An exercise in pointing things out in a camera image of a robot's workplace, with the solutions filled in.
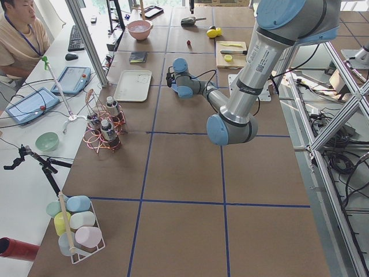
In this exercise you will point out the white wire cup rack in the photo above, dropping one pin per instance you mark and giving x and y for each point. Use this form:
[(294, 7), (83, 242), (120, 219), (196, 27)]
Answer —
[(66, 242)]

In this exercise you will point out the black handled knife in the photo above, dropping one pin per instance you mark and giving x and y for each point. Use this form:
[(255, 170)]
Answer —
[(234, 52)]

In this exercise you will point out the pink bowl with ice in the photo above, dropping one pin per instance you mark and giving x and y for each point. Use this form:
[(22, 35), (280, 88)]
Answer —
[(140, 29)]

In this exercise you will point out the blue teach pendant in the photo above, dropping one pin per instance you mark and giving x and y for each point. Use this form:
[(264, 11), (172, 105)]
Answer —
[(73, 79), (32, 106)]

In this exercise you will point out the seated person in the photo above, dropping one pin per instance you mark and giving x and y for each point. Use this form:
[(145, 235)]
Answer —
[(24, 39)]

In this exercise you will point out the yellow lemon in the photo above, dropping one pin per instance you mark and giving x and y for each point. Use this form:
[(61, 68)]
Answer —
[(219, 31), (212, 33)]

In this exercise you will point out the green bowl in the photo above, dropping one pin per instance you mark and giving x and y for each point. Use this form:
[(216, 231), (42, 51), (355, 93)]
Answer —
[(47, 142)]

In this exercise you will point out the lemon half slice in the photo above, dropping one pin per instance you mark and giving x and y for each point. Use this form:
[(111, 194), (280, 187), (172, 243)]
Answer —
[(228, 58)]

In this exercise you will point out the pink cup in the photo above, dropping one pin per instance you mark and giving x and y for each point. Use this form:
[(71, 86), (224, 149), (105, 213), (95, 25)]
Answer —
[(88, 236)]

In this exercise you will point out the white cup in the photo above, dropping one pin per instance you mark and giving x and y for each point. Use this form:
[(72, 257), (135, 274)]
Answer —
[(82, 219)]

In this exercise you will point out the cream bear tray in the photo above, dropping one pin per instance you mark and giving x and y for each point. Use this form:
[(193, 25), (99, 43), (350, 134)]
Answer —
[(133, 86)]

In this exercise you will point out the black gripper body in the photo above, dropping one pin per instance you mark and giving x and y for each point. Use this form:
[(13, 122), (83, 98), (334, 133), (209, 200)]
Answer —
[(169, 79)]

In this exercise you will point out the wooden cutting board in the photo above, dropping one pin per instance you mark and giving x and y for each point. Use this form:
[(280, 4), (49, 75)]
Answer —
[(238, 60)]

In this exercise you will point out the dark drink bottle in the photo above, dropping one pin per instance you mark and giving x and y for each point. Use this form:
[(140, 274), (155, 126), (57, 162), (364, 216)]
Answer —
[(93, 121), (109, 134), (112, 107)]

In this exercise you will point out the blue cup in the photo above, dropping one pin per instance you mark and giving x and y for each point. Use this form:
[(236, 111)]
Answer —
[(79, 203)]

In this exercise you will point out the yellow green cup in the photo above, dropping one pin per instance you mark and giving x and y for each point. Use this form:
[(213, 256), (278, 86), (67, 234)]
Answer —
[(59, 224)]

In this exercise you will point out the dark grey folded cloth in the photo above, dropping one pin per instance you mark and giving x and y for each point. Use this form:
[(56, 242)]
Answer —
[(138, 57)]

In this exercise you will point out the white rod stand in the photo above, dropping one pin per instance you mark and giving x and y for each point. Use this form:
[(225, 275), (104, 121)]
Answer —
[(72, 117)]

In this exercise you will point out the black keyboard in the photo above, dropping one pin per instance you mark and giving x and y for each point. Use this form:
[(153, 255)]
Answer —
[(75, 40)]

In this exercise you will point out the black computer mouse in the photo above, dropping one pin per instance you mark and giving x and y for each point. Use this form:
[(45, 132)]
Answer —
[(71, 56)]

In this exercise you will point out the red cylinder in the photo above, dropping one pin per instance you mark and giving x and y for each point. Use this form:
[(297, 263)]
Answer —
[(19, 250)]

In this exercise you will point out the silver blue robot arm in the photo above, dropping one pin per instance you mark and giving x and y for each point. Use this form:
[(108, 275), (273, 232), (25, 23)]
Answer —
[(279, 25)]

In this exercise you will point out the aluminium frame post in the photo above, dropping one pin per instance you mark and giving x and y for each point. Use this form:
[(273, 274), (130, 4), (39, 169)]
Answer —
[(79, 21)]

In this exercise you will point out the copper wire bottle rack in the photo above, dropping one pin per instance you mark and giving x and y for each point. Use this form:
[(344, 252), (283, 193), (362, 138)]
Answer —
[(94, 138)]

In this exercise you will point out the metal scoop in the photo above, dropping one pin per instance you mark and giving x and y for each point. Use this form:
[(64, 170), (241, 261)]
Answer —
[(190, 21)]

